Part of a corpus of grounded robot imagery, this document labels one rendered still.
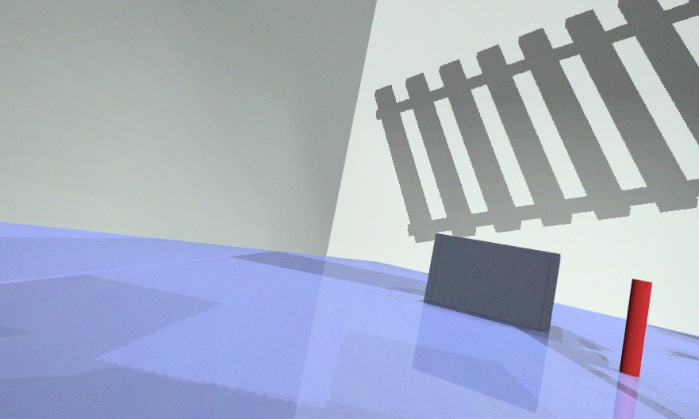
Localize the red peg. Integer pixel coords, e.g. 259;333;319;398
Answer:
620;279;652;377

